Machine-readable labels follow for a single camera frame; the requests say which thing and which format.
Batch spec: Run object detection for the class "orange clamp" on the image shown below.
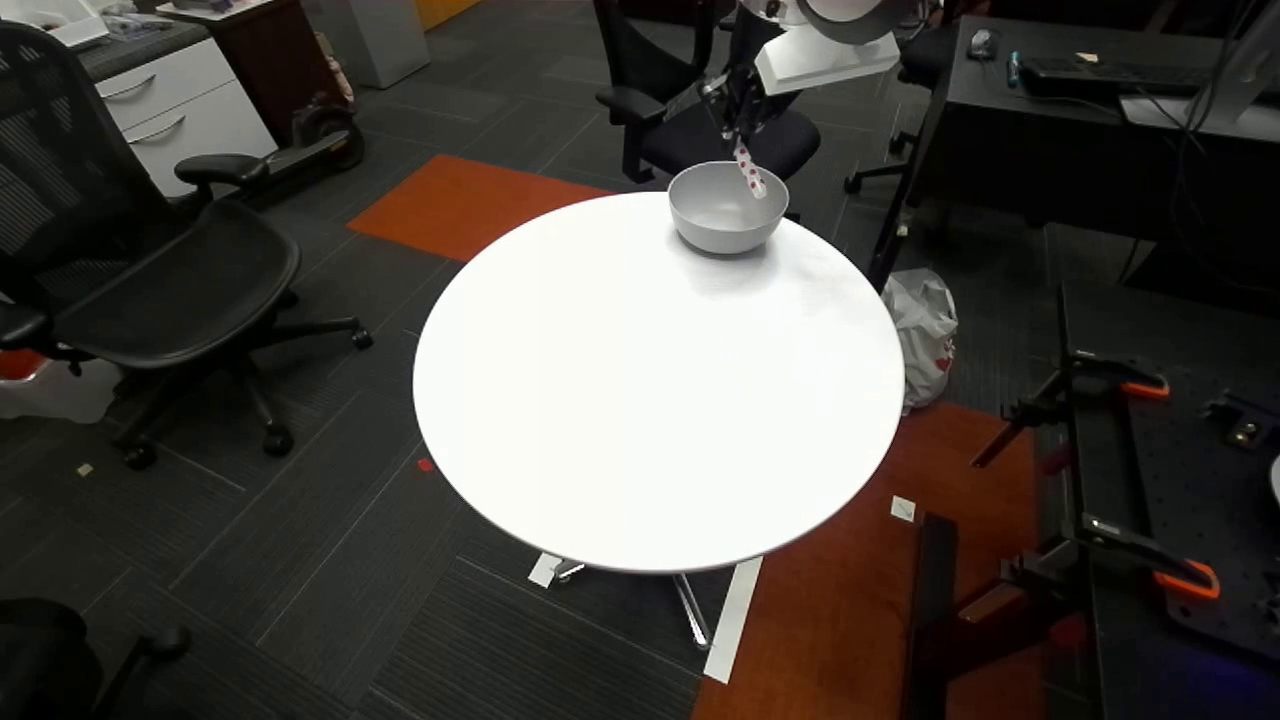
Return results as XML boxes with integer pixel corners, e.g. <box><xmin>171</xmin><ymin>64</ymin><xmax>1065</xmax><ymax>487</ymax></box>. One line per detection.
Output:
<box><xmin>1002</xmin><ymin>511</ymin><xmax>1223</xmax><ymax>602</ymax></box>
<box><xmin>974</xmin><ymin>349</ymin><xmax>1171</xmax><ymax>467</ymax></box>

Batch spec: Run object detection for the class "white drawer cabinet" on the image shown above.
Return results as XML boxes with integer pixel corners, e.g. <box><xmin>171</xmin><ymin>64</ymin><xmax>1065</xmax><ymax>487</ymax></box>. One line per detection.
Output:
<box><xmin>80</xmin><ymin>25</ymin><xmax>277</xmax><ymax>197</ymax></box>

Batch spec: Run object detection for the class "black desk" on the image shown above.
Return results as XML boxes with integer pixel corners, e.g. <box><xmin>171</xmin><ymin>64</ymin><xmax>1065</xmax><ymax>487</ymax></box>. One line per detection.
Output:
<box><xmin>867</xmin><ymin>17</ymin><xmax>1280</xmax><ymax>305</ymax></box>

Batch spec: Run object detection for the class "round white table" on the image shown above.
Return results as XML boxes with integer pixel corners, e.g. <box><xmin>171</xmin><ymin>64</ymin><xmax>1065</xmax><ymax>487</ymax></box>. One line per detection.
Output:
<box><xmin>411</xmin><ymin>191</ymin><xmax>903</xmax><ymax>575</ymax></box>

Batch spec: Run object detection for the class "white plastic bag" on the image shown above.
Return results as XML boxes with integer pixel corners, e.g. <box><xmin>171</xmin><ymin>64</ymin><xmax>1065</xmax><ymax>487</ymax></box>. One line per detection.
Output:
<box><xmin>883</xmin><ymin>269</ymin><xmax>959</xmax><ymax>412</ymax></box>

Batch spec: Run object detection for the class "black mesh office chair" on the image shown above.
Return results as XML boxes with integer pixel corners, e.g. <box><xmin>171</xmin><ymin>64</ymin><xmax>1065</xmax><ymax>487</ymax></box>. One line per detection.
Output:
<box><xmin>0</xmin><ymin>21</ymin><xmax>370</xmax><ymax>467</ymax></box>

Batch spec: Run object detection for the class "grey bowl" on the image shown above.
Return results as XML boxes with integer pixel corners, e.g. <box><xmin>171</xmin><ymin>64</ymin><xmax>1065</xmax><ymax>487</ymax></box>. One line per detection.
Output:
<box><xmin>669</xmin><ymin>159</ymin><xmax>791</xmax><ymax>255</ymax></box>

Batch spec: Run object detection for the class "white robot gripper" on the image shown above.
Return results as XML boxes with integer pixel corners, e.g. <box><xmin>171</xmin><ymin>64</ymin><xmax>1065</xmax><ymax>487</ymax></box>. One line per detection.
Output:
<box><xmin>743</xmin><ymin>0</ymin><xmax>932</xmax><ymax>97</ymax></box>

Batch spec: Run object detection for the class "white marker with red dots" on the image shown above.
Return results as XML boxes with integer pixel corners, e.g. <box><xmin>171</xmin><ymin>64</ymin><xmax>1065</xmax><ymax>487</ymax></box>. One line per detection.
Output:
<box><xmin>731</xmin><ymin>146</ymin><xmax>769</xmax><ymax>200</ymax></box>

